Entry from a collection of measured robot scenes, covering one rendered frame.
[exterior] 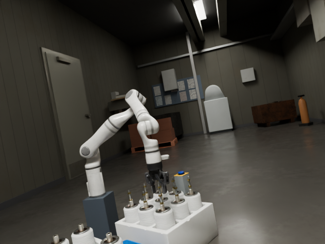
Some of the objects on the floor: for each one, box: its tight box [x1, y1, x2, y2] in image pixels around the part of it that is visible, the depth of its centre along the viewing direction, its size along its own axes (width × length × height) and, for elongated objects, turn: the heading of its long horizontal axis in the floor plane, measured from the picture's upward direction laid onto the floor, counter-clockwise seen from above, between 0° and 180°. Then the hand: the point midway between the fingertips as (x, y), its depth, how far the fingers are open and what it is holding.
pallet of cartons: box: [128, 117, 178, 153], centre depth 681 cm, size 82×115×70 cm
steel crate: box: [152, 112, 184, 144], centre depth 796 cm, size 98×123×82 cm
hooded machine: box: [204, 85, 233, 134], centre depth 786 cm, size 71×60×139 cm
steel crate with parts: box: [251, 99, 297, 127], centre depth 707 cm, size 87×104×61 cm
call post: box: [174, 173, 192, 195], centre depth 172 cm, size 7×7×31 cm
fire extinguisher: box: [297, 94, 313, 126], centre depth 561 cm, size 29×28×65 cm
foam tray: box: [115, 202, 218, 244], centre depth 146 cm, size 39×39×18 cm
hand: (158, 190), depth 129 cm, fingers open, 6 cm apart
